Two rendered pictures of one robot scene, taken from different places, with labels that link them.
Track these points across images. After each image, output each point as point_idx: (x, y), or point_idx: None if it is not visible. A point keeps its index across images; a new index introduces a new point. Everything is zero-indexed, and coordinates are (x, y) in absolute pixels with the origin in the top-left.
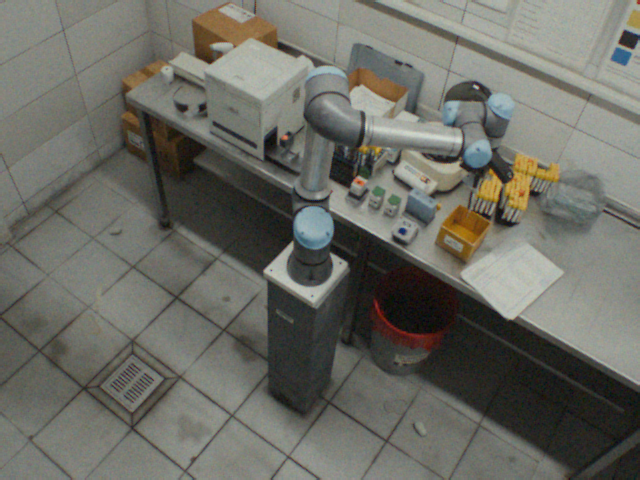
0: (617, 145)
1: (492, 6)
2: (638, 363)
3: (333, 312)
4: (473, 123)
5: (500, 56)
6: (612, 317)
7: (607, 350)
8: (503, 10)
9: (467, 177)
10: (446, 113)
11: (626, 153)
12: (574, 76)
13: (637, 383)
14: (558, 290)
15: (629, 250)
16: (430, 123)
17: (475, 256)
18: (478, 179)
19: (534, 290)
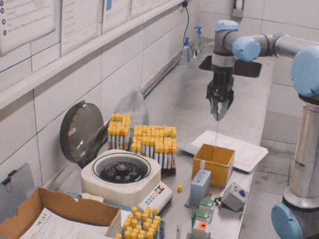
0: (116, 68)
1: (47, 31)
2: (252, 112)
3: None
4: (265, 34)
5: (60, 73)
6: (227, 117)
7: (253, 120)
8: (53, 28)
9: (223, 108)
10: (255, 46)
11: (119, 68)
12: (99, 39)
13: (266, 113)
14: (222, 134)
15: (162, 109)
16: (86, 177)
17: None
18: (233, 96)
19: (234, 140)
